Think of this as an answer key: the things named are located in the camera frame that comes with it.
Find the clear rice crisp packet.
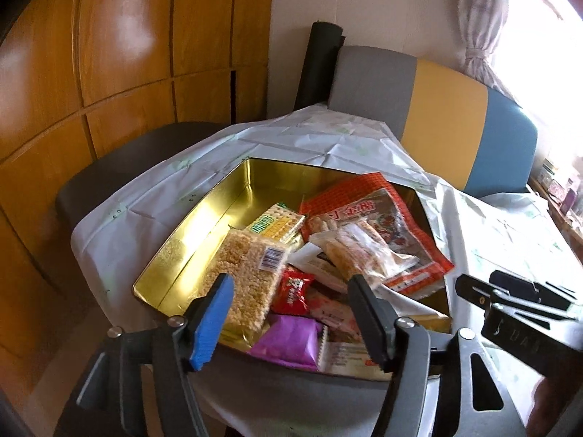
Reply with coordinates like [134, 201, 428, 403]
[310, 218, 420, 290]

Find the person's right hand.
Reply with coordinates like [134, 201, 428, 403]
[528, 363, 583, 437]

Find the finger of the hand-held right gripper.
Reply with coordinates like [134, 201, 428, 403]
[489, 270, 578, 303]
[455, 274, 571, 315]

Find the long clear rice cake packet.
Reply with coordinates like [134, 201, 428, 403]
[200, 228, 292, 344]

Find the small red snack packet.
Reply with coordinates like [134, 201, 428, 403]
[270, 268, 316, 317]

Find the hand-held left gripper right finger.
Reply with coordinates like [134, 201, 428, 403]
[347, 274, 515, 437]

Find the dark grey chair seat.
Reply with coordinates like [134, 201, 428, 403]
[55, 122, 228, 228]

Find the white curtain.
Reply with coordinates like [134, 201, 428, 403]
[458, 0, 524, 101]

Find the purple snack packet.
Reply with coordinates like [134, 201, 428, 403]
[248, 314, 325, 371]

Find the wooden cabinet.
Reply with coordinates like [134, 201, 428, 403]
[0, 0, 276, 374]

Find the white green-print tablecloth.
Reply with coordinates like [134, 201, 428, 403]
[70, 102, 583, 437]

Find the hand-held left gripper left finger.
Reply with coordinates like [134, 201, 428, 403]
[75, 273, 235, 437]

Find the green yellow cracker packet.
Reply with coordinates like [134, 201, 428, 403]
[244, 203, 307, 244]

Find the wheat-print snack packet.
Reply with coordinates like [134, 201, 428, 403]
[317, 325, 392, 376]

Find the pink white snack packet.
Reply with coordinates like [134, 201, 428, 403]
[305, 287, 365, 342]

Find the window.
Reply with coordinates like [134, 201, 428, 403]
[492, 0, 583, 183]

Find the gold tin box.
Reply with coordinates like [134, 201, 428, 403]
[132, 157, 454, 381]

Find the black rolled mat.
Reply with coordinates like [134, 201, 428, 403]
[295, 20, 344, 110]

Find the grey yellow blue chair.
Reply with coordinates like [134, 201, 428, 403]
[328, 46, 538, 198]

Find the orange snack bag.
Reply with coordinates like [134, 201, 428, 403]
[298, 172, 456, 301]

